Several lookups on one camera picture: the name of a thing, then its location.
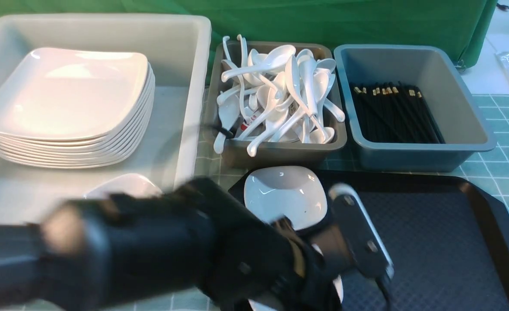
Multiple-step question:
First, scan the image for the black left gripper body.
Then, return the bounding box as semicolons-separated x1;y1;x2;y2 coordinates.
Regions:
272;218;354;311

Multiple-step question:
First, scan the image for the white bowl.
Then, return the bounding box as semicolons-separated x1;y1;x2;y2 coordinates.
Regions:
238;242;344;311
83;173;163;199
243;166;328;231

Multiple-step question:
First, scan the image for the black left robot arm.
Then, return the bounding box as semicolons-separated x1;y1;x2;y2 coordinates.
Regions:
0;178;342;311

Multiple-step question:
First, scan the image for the black serving tray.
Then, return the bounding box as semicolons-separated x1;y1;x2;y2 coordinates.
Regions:
214;170;509;311

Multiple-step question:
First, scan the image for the pile of black chopsticks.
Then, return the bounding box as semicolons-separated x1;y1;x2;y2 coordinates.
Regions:
349;81;445;144

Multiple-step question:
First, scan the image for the brown spoon bin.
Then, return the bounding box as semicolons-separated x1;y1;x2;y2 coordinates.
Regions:
202;40;348;169

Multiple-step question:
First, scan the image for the pile of white spoons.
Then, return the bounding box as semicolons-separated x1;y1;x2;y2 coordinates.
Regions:
212;35;346;157

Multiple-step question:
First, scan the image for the blue-grey chopstick bin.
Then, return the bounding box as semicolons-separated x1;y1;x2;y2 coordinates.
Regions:
334;44;497;172

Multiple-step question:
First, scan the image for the white bowl in tub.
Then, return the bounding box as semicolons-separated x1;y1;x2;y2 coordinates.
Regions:
83;173;163;199

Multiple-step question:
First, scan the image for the green checked tablecloth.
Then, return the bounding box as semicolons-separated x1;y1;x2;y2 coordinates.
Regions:
4;86;509;311

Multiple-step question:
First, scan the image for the large white plastic tub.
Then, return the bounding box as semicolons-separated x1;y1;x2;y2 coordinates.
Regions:
0;13;211;224

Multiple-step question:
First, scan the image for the green backdrop cloth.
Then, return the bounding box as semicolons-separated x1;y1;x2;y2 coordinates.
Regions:
0;0;497;75

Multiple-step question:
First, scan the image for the stack of white square plates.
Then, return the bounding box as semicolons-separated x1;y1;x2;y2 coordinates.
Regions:
0;47;156;169

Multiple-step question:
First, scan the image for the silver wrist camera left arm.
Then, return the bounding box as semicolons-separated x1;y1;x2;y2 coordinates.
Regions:
329;183;394;281

